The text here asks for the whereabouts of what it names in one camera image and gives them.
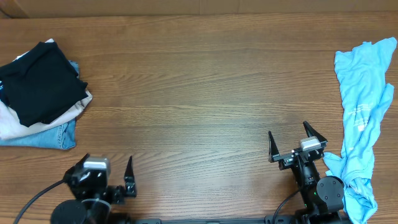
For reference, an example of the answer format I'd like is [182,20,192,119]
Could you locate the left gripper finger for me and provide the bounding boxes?
[124,156,135,187]
[75,153,90,168]

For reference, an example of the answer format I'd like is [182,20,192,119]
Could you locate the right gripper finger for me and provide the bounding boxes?
[303,121,327,145]
[268,131,280,159]

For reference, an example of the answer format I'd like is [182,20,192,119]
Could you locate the black t-shirt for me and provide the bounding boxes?
[1,42,88,127]

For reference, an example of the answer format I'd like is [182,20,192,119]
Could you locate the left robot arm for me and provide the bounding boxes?
[50,154,137,224]

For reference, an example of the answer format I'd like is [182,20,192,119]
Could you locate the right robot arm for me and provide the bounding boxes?
[268,121,346,224]

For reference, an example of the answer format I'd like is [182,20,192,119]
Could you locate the blue denim jeans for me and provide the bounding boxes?
[0,60,80,151]

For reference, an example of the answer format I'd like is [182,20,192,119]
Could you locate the light blue t-shirt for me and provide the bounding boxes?
[323,37,397,223]

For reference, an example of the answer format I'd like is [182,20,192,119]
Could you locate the black patterned folded shirt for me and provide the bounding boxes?
[0,82,9,106]

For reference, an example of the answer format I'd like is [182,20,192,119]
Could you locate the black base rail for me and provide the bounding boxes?
[124,214,352,224]

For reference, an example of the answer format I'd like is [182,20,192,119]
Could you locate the right black cable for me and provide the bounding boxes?
[272,188,302,224]

